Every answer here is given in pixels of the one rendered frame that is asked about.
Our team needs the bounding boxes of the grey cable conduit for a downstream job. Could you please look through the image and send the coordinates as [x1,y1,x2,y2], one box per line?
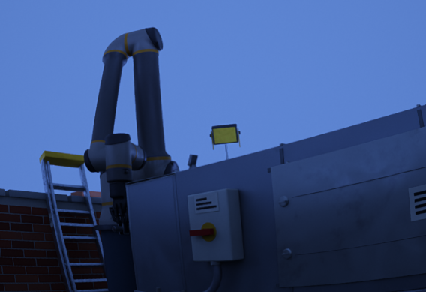
[204,260,223,292]

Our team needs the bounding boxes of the yellow work light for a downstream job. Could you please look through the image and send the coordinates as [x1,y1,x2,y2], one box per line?
[209,124,242,161]

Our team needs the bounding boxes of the grey air handler body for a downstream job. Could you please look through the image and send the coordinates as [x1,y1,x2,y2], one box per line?
[125,104,426,292]

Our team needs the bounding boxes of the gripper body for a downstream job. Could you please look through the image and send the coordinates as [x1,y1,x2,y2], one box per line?
[109,179,128,205]

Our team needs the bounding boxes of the red rotary switch handle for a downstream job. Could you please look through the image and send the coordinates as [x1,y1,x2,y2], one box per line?
[189,222,218,242]

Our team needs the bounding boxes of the grey service panel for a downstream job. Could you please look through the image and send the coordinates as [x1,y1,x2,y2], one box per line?
[269,165,426,288]

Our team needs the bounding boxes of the aluminium ladder with yellow top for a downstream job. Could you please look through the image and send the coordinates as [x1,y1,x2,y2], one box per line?
[39,151,110,292]

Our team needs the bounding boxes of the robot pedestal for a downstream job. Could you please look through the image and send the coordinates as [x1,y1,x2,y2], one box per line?
[94,223,135,292]

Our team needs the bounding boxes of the grey isolator switch box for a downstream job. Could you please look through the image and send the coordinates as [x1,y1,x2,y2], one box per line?
[187,188,245,262]

